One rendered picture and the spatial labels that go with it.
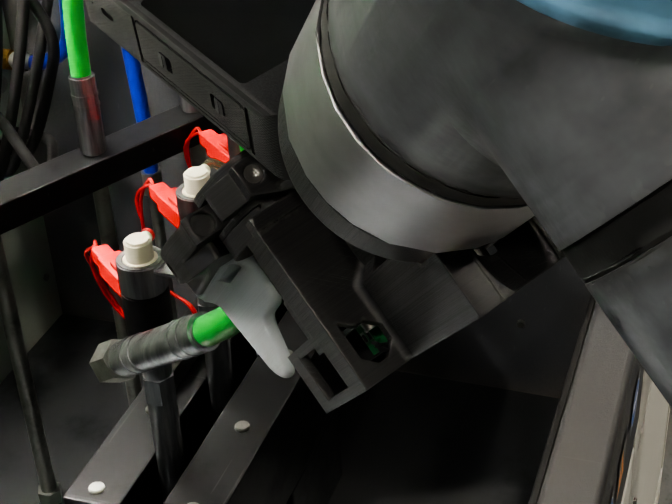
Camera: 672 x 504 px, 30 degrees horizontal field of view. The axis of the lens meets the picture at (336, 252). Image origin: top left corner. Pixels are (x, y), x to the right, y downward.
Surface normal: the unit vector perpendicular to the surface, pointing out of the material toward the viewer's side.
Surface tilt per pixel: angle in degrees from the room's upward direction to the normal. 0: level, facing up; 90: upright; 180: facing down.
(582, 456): 0
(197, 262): 75
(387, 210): 121
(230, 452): 0
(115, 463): 0
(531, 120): 94
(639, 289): 97
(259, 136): 101
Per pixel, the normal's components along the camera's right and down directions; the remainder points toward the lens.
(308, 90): -0.96, 0.07
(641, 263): -0.70, 0.43
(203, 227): 0.19, -0.22
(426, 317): -0.78, 0.52
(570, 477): -0.04, -0.84
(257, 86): -0.07, -0.68
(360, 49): -0.89, 0.33
